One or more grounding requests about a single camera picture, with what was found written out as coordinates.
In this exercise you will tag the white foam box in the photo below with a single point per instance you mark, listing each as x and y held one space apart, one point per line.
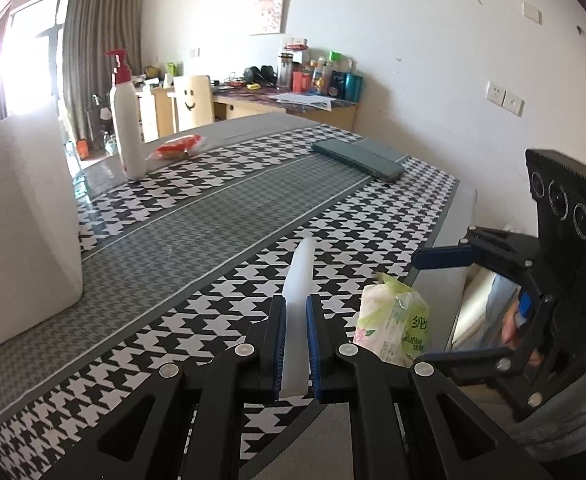
23 235

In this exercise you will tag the red snack packet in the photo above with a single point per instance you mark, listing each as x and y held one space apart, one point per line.
178 147

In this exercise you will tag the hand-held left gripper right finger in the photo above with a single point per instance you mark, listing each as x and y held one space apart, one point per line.
314 345

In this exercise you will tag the cluttered wooden desk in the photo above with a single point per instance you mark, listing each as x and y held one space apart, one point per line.
273 107

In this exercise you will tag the black headphones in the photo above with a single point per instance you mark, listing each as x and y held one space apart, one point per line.
259 75

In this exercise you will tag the white red pump lotion bottle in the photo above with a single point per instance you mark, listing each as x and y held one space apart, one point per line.
128 125

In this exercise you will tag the pink wall picture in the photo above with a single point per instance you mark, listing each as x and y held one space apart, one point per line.
268 14

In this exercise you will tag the dark green flat case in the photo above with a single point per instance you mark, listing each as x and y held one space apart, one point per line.
358 159

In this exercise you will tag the green paper bag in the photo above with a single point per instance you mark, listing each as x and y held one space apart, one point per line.
172 68

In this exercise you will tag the dark drink bottle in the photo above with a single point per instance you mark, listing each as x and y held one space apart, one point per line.
285 71

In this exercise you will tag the pack of water bottles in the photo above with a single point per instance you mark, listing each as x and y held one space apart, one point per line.
109 142

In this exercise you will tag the green capped bottle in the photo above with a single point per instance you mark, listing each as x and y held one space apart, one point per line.
335 60

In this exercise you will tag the person's right hand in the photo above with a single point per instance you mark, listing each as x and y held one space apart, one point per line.
512 322

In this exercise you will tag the white paper sheets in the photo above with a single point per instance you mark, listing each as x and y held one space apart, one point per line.
300 101

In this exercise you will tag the green floral tissue pack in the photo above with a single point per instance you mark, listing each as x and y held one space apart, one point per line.
388 320

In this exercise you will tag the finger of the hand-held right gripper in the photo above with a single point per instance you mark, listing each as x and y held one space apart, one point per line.
458 362
443 257

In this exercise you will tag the glass balcony door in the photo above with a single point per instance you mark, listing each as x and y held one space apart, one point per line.
33 60

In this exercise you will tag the white squeeze tube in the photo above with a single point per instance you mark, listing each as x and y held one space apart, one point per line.
298 310

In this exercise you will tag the teal canister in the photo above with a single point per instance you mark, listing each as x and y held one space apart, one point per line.
353 87

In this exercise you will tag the white wall cover plate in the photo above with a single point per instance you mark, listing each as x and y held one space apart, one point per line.
531 13

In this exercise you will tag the wooden smiley face chair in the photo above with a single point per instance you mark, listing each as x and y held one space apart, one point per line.
193 102

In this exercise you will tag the orange floor container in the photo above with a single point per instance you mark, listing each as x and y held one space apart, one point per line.
83 148

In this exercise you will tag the houndstooth tablecloth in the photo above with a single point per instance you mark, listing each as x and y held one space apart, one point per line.
198 240

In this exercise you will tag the blue jar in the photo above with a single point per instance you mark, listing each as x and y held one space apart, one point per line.
337 86

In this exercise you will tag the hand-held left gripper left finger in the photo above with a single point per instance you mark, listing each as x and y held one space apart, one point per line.
276 340

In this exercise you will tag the red box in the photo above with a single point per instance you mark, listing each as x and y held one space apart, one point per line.
301 81

